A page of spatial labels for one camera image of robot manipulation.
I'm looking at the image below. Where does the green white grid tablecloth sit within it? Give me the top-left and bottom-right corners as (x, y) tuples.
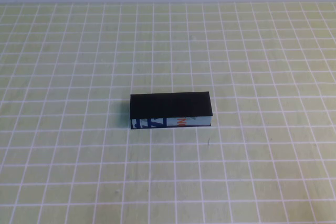
(0, 1), (336, 224)

